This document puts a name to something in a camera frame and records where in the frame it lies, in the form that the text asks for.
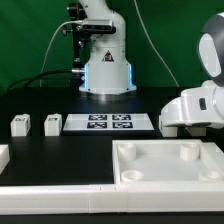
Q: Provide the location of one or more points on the grey camera on mount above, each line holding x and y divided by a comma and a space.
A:
98, 26

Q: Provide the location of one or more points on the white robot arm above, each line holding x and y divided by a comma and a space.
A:
108, 72

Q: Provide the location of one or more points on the white U-shaped fence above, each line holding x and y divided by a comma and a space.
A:
154, 196

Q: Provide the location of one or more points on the white square tabletop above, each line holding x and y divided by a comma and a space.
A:
166, 160

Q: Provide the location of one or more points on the white marker base plate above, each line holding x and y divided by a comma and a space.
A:
108, 122

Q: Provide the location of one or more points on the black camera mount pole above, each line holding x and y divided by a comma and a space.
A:
76, 12

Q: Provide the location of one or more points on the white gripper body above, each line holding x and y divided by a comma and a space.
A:
196, 107

